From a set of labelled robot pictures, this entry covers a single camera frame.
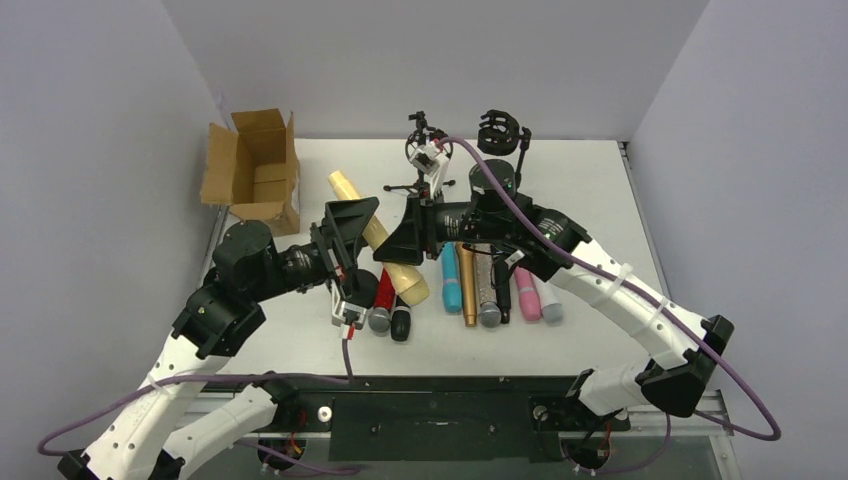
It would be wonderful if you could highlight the cream microphone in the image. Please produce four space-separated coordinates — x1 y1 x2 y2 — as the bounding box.
328 170 431 308

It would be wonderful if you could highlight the gold microphone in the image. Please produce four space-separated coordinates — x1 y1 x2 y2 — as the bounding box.
455 243 478 328

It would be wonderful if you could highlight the red glitter microphone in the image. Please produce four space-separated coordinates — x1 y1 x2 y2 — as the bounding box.
367 268 396 335

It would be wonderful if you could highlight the blue microphone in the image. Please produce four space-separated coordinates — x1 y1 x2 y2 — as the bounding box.
440 243 463 314

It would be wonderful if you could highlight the slim black microphone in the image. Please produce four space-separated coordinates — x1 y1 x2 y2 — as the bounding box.
493 259 512 324

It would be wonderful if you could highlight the tripod shock mount stand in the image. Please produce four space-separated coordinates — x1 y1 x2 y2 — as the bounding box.
383 111 456 205

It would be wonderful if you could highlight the silver glitter microphone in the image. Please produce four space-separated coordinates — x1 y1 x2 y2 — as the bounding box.
474 243 501 328

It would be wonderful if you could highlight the brown cardboard box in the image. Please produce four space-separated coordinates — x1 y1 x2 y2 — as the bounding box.
200 108 300 236

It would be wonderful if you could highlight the pink microphone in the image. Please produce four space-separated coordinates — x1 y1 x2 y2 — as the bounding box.
513 267 542 323

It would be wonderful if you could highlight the white grey microphone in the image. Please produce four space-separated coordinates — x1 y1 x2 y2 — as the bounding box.
533 277 565 325

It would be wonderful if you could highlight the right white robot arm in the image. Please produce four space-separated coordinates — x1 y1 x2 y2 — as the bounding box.
374 159 734 418

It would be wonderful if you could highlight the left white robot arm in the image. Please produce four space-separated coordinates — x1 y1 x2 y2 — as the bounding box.
58 197 379 479

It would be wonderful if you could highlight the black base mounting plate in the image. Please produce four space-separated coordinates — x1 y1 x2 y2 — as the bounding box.
253 376 630 463

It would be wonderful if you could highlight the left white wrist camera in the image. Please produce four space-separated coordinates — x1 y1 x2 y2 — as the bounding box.
331 290 369 336

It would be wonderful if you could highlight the shock mount stand round base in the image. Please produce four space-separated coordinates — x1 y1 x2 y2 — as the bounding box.
476 109 533 180

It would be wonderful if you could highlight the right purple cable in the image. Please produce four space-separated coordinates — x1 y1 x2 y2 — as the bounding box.
433 135 783 477

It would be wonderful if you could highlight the purple cable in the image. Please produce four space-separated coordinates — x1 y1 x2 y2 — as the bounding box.
36 324 366 478
433 135 783 477

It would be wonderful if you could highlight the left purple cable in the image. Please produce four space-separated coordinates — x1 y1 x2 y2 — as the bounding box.
36 324 366 478

